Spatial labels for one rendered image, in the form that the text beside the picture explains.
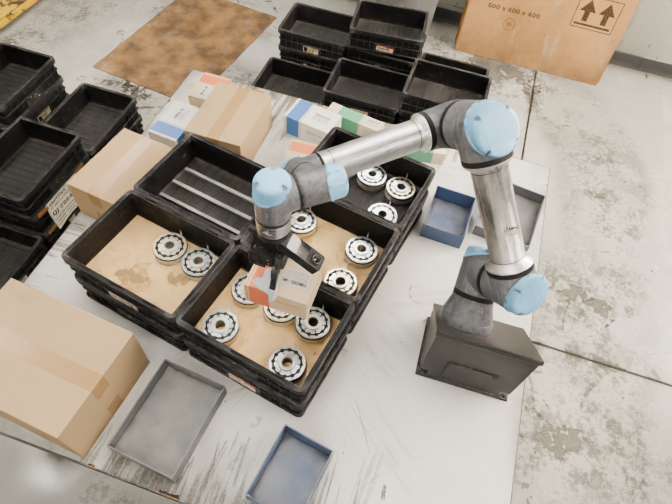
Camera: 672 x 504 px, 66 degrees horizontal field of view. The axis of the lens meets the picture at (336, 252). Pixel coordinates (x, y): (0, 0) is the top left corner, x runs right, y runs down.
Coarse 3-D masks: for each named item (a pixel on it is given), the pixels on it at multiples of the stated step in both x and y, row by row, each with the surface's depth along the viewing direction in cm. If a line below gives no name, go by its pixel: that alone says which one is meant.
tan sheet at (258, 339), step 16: (240, 272) 160; (224, 304) 153; (240, 320) 151; (256, 320) 151; (336, 320) 153; (240, 336) 148; (256, 336) 148; (272, 336) 149; (288, 336) 149; (240, 352) 145; (256, 352) 146; (272, 352) 146; (304, 352) 147; (320, 352) 147
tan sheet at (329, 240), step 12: (324, 228) 172; (336, 228) 172; (312, 240) 169; (324, 240) 169; (336, 240) 169; (348, 240) 170; (324, 252) 166; (336, 252) 167; (324, 264) 164; (336, 264) 164; (348, 264) 164; (324, 276) 161; (360, 276) 162
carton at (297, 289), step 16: (256, 272) 126; (288, 272) 126; (304, 272) 127; (320, 272) 128; (256, 288) 123; (288, 288) 124; (304, 288) 124; (272, 304) 127; (288, 304) 125; (304, 304) 122
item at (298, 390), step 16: (320, 288) 147; (192, 304) 142; (352, 304) 145; (176, 320) 139; (208, 336) 137; (336, 336) 139; (224, 352) 136; (256, 368) 133; (288, 384) 131; (304, 384) 131
